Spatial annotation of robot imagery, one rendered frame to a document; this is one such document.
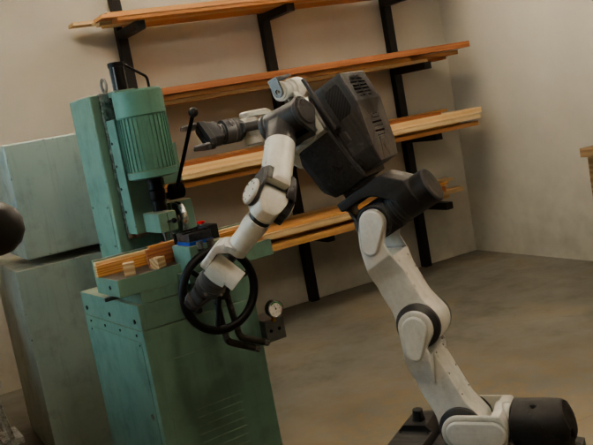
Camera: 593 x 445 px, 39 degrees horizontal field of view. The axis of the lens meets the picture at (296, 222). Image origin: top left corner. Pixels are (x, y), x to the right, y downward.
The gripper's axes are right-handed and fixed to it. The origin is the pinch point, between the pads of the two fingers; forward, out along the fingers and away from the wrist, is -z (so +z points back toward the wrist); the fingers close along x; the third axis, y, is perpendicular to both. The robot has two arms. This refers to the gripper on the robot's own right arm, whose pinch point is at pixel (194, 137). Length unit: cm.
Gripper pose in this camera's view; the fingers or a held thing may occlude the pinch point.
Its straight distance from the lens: 297.4
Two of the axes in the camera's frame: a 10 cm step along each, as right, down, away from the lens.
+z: 8.2, -2.2, 5.3
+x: 5.1, 6.9, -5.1
